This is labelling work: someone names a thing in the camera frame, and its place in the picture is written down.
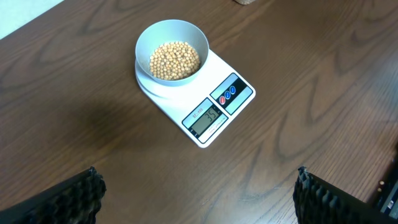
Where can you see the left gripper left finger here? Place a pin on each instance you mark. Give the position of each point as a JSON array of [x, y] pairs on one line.
[[75, 200]]

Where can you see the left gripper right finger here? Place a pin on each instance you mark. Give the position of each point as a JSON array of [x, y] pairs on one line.
[[318, 202]]

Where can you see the white digital kitchen scale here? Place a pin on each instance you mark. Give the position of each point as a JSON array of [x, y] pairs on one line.
[[203, 108]]

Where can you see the soybeans in grey bowl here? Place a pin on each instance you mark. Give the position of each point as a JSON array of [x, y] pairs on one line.
[[174, 61]]

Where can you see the light grey bowl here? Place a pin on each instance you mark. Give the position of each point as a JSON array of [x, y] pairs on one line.
[[171, 30]]

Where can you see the clear plastic container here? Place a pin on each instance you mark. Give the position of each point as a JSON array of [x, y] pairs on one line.
[[244, 2]]

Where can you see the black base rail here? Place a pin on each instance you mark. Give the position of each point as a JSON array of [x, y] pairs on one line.
[[386, 193]]

